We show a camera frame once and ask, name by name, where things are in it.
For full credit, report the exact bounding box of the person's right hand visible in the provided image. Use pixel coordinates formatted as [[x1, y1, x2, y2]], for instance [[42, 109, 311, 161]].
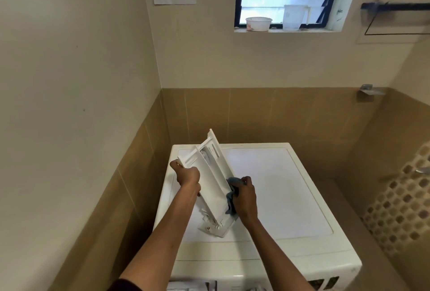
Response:
[[231, 176, 258, 229]]

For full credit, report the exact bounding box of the person's left hand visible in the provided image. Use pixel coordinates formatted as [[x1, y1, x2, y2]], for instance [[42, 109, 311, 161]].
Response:
[[169, 159, 202, 198]]

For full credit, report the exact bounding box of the blue cloth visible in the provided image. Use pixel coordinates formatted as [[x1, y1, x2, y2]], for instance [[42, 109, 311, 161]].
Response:
[[225, 176, 248, 216]]

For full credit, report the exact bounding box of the white detergent drawer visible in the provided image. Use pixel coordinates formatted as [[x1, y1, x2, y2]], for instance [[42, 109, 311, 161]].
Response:
[[177, 128, 240, 238]]

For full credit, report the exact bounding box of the white washing machine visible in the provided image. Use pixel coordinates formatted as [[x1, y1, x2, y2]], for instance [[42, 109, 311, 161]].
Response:
[[153, 143, 363, 291]]

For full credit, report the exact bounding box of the person's right forearm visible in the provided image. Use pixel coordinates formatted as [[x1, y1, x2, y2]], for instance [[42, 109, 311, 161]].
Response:
[[247, 218, 315, 291]]

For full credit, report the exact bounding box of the person's left forearm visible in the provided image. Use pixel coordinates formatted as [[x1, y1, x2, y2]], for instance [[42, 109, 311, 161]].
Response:
[[119, 183, 202, 290]]

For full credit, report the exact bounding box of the person's dark patterned left sleeve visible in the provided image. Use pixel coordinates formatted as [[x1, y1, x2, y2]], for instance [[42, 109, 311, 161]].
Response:
[[107, 278, 143, 291]]

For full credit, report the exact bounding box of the black display panel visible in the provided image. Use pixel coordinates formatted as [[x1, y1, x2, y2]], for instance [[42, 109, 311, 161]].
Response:
[[307, 276, 340, 291]]

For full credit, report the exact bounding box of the white container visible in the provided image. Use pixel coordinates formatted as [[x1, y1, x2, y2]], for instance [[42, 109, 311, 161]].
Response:
[[245, 17, 273, 32]]

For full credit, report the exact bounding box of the translucent plastic jug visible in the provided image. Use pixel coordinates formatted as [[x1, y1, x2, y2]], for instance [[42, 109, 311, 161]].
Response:
[[282, 4, 311, 31]]

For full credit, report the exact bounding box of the grey wall shelf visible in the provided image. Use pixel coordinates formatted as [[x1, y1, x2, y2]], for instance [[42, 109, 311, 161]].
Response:
[[357, 84, 386, 96]]

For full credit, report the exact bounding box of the black wall towel rack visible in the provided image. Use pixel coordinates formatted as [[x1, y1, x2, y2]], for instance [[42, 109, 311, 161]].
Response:
[[361, 0, 430, 36]]

